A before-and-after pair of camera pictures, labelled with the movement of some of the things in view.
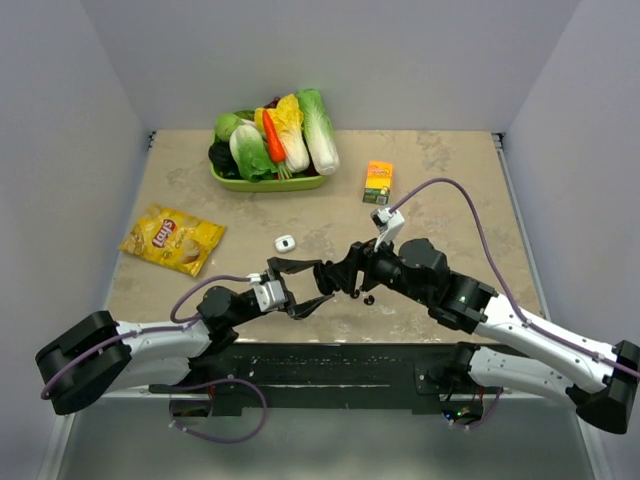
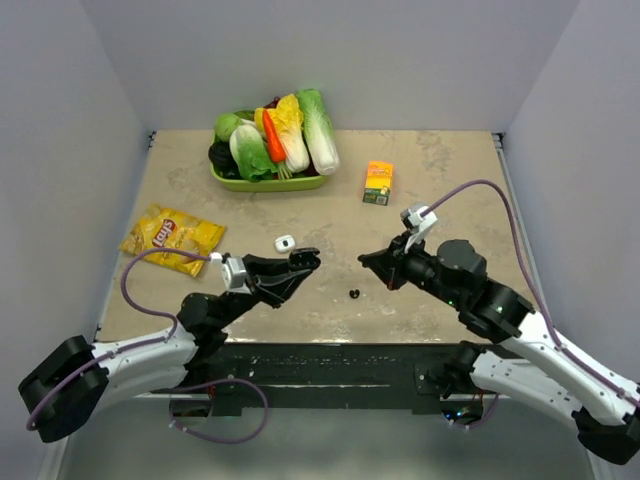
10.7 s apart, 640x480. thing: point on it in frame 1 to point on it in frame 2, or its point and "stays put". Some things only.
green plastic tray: (291, 184) stays put
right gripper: (361, 257) to (389, 263)
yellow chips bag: (174, 240) stays put
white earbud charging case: (285, 243) stays put
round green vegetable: (225, 124) stays put
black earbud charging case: (325, 277) to (303, 259)
